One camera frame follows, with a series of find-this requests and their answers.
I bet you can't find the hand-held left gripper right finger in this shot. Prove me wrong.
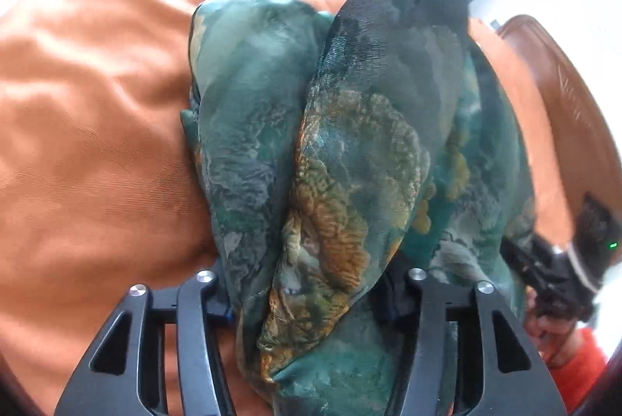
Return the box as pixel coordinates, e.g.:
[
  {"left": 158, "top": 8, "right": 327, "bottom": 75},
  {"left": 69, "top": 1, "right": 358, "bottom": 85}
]
[{"left": 384, "top": 267, "right": 569, "bottom": 416}]

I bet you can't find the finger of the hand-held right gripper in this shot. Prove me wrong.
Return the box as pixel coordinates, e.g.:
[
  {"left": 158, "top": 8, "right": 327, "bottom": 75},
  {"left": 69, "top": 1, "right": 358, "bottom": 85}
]
[{"left": 500, "top": 235, "right": 541, "bottom": 287}]

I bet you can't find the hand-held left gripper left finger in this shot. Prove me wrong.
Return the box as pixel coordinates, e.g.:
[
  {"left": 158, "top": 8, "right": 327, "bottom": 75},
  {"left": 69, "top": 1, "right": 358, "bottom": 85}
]
[{"left": 53, "top": 270, "right": 239, "bottom": 416}]

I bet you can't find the green landscape print garment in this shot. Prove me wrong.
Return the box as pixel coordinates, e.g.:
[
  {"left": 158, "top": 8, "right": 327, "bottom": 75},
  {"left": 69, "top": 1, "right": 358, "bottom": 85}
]
[{"left": 180, "top": 0, "right": 540, "bottom": 416}]

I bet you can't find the person's right forearm orange sleeve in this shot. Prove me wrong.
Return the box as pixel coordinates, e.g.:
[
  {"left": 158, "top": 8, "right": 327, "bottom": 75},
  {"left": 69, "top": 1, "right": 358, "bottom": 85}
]
[{"left": 548, "top": 327, "right": 609, "bottom": 416}]

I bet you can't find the person's right hand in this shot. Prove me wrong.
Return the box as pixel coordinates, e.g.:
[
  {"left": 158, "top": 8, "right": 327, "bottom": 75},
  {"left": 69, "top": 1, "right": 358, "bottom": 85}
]
[{"left": 522, "top": 287, "right": 586, "bottom": 368}]

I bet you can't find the carved wooden headboard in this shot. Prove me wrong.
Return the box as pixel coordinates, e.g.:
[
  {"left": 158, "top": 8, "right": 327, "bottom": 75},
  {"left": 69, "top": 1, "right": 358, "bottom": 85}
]
[{"left": 498, "top": 14, "right": 622, "bottom": 252}]

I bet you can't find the orange bed sheet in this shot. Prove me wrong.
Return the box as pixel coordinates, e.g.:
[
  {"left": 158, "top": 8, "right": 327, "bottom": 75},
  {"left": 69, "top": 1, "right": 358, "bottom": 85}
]
[{"left": 0, "top": 0, "right": 584, "bottom": 416}]

